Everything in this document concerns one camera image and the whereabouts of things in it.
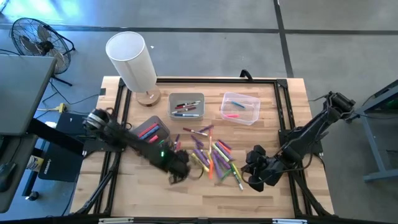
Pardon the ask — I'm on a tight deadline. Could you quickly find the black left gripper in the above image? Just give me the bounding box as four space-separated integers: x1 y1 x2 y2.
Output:
161 149 191 184

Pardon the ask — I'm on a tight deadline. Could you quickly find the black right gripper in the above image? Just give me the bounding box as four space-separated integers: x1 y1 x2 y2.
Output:
247 144 285 193

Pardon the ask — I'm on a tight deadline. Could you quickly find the green Expo marker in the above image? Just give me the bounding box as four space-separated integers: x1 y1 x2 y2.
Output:
231 169 244 191

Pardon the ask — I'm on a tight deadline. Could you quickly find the thin orange highlighter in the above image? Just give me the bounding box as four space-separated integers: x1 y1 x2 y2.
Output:
217 141 231 154

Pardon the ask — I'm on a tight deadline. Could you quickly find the yellow-green highlighter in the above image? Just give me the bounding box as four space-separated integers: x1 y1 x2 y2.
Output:
211 142 230 162

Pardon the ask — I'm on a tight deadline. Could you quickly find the maroon Expo marker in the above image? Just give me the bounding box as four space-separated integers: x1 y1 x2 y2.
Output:
182 126 208 137

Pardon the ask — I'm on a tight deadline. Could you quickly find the red highlighter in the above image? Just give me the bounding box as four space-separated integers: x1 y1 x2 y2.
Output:
137 123 159 138

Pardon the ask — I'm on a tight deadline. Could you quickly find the red Expo marker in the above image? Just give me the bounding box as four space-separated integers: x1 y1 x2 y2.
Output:
174 103 200 110

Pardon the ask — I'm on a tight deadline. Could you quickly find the dark grey translucent bin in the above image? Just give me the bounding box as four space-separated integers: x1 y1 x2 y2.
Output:
134 115 171 146

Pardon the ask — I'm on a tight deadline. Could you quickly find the clear plastic bin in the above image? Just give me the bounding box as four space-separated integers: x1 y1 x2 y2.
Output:
220 91 261 126

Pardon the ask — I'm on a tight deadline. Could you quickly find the white light bar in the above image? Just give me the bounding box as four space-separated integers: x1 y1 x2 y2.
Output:
272 218 308 224
98 217 134 224

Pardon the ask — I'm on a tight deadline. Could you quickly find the beige plastic bin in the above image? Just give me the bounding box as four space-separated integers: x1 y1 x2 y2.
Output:
167 92 206 121

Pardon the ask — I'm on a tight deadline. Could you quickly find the black Husky bag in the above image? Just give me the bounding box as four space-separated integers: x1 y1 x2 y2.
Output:
37 111 94 183

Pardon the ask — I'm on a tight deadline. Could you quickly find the white lamp with wooden base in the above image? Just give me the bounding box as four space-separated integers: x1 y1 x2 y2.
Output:
104 30 162 107

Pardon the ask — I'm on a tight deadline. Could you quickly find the black desk support beam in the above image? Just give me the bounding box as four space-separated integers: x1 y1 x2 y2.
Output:
27 118 86 156

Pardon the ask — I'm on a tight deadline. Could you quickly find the white yellow cardboard box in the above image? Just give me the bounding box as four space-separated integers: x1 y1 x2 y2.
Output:
26 154 44 172

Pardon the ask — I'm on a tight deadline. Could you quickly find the dark grey desk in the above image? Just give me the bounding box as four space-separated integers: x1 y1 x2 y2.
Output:
0 133 40 214

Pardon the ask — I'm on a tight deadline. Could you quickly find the grey desk top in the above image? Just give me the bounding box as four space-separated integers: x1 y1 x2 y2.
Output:
0 54 58 136

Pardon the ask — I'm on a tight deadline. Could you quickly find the black floor fan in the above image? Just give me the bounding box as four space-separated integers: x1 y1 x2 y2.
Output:
11 17 76 87

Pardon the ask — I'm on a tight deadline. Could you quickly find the black aluminium table frame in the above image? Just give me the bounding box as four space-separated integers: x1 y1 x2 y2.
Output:
71 77 335 218

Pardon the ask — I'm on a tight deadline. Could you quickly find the black clamp handle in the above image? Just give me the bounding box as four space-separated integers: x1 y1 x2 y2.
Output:
239 68 254 82

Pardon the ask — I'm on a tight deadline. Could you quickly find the blue-grey metal cart frame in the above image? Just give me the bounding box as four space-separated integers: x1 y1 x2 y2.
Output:
343 79 398 183

